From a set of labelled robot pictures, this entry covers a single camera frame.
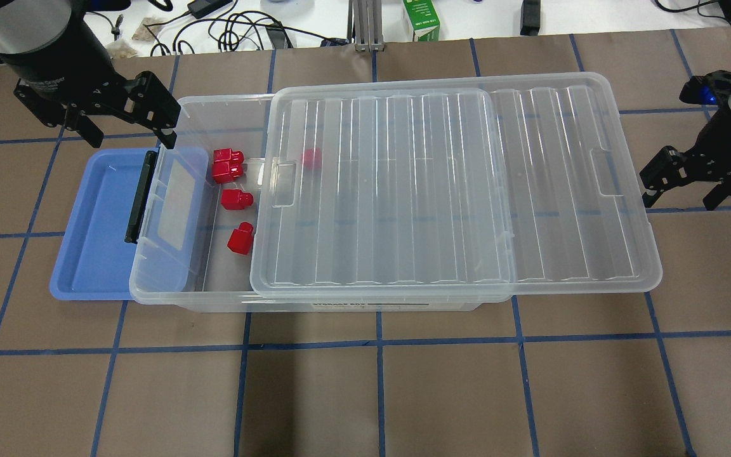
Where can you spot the clear plastic box lid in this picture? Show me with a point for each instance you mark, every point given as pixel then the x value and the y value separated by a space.
pixel 578 224

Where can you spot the blue plastic tray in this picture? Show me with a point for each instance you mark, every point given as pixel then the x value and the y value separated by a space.
pixel 96 263

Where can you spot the red block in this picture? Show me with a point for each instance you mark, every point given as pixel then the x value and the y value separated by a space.
pixel 311 159
pixel 236 199
pixel 227 165
pixel 242 239

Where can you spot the red block under lid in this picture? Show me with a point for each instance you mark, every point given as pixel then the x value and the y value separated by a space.
pixel 311 159

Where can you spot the aluminium frame post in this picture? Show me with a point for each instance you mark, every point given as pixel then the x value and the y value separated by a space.
pixel 365 25

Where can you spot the red block front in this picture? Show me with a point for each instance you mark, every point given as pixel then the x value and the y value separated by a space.
pixel 227 165

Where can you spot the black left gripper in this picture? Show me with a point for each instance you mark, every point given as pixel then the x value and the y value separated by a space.
pixel 54 61

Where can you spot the green white carton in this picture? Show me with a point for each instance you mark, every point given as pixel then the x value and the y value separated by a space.
pixel 422 21

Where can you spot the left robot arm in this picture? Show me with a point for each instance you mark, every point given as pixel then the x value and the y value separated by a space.
pixel 637 64

